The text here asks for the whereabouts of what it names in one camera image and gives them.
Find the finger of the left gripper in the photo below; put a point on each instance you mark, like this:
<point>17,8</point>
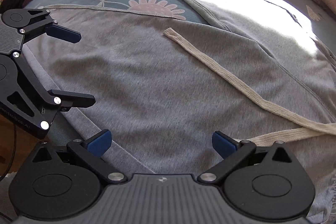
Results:
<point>63,33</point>
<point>72,99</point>

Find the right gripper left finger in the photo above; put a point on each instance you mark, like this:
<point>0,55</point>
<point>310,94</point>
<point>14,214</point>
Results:
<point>88,153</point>

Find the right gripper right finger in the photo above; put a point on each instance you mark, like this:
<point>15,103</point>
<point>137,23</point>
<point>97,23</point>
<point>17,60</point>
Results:
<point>235,154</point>

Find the grey sweatpants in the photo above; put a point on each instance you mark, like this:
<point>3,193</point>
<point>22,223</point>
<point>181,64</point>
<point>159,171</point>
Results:
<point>183,82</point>

